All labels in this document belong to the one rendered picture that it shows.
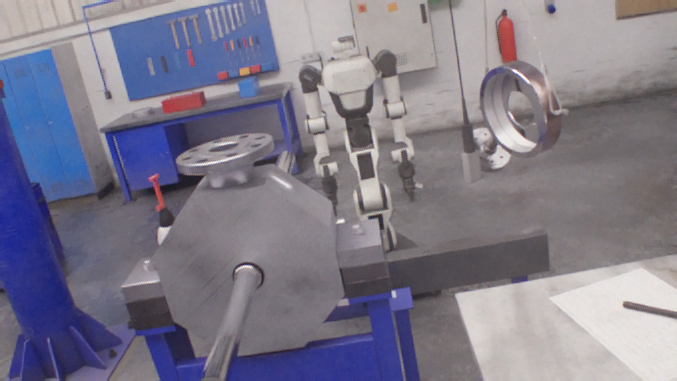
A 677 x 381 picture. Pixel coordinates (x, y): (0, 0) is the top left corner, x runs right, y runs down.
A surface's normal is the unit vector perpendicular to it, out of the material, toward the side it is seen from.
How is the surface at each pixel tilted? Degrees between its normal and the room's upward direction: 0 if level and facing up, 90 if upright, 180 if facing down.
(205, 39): 90
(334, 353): 90
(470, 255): 90
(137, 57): 90
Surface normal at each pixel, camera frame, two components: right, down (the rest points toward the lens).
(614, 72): -0.05, 0.33
